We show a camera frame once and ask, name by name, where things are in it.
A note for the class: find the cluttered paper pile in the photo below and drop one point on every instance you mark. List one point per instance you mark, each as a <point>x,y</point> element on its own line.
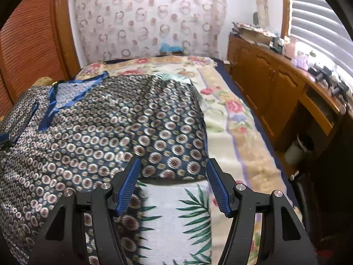
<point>253,31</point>

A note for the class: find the pink container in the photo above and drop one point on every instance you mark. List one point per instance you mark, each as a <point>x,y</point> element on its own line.
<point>292,47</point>

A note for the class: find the navy bed sheet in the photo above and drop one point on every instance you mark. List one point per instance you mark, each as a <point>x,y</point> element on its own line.
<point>223,67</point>

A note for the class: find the wooden cabinet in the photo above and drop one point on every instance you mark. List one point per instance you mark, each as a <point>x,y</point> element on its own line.
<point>264,80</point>

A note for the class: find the wrapped wall pipe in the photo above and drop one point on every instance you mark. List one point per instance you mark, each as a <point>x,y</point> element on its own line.
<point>260,0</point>

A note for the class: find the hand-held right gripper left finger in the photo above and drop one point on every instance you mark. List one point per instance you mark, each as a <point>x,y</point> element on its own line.
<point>128,187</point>

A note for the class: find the white bin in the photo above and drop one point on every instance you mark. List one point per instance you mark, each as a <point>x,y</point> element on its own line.
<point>296,150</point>

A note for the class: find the striped window blind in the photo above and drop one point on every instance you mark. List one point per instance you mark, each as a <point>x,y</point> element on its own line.
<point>311,13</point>

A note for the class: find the blue box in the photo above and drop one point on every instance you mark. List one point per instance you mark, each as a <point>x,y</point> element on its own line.
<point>171,48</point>

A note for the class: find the purple plastic bag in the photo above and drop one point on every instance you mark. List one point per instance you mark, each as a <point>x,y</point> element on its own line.
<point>300,61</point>

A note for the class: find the floral blanket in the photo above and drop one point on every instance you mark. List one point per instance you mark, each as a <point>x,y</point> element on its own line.
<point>234,132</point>

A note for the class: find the black clamp tool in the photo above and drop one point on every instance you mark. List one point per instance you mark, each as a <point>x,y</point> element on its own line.
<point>321,74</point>
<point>340,91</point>

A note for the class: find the leaf-print bed sheet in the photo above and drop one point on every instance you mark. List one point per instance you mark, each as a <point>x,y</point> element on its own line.
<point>171,220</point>

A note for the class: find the wooden louvered door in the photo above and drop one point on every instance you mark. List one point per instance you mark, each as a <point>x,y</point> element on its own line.
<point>27,41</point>

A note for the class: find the mustard patterned folded cloth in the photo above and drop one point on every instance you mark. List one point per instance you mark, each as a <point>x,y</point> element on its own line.
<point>44,81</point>

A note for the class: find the navy circle-patterned garment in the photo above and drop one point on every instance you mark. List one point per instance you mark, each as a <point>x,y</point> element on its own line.
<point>96,132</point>

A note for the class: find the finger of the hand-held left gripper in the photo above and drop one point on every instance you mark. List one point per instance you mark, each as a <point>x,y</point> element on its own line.
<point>5,140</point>

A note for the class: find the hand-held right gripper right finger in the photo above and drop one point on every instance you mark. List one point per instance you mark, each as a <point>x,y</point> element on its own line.
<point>217,187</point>

